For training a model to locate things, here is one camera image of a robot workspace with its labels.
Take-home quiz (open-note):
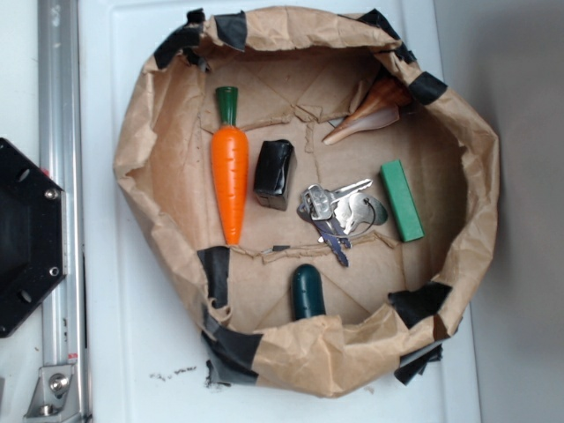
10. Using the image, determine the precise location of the silver key bunch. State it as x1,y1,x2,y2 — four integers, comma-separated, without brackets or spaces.
297,179,389,267

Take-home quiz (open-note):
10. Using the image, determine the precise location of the brown paper bag bin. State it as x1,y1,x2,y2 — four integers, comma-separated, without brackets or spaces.
114,6,500,397

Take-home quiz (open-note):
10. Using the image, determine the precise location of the brown conch seashell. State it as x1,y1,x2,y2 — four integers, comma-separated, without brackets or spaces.
323,77,412,145

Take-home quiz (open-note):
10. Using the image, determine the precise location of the dark green rounded cylinder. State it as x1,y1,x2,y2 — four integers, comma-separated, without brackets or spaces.
291,264,326,320

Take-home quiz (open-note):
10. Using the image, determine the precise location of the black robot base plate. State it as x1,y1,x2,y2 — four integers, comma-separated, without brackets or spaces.
1,138,65,338

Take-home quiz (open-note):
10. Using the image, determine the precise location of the black taped box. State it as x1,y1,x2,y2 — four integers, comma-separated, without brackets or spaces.
253,139,296,211

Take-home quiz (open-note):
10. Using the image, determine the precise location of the aluminium extrusion rail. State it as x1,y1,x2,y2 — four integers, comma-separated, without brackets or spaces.
38,1,92,422

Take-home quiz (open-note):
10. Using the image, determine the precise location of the orange plastic toy carrot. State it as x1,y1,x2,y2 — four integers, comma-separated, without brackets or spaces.
211,86,249,245

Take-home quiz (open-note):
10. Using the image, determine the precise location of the metal corner bracket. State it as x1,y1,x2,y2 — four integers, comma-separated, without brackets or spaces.
22,364,84,423

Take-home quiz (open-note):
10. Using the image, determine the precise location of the green rectangular block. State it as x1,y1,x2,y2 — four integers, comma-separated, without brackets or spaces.
380,160,425,242

